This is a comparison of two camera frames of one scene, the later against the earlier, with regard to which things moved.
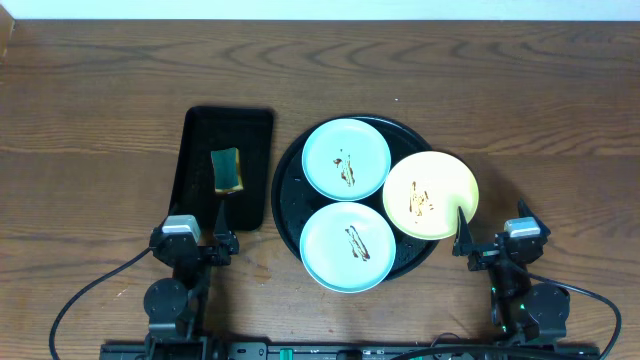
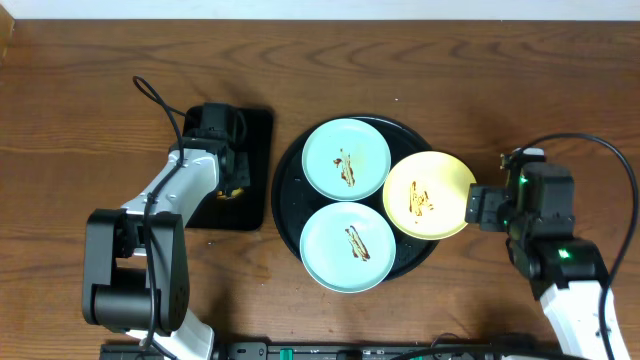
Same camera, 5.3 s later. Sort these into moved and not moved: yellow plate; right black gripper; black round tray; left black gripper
Moved: left black gripper; right black gripper
Not moved: yellow plate; black round tray
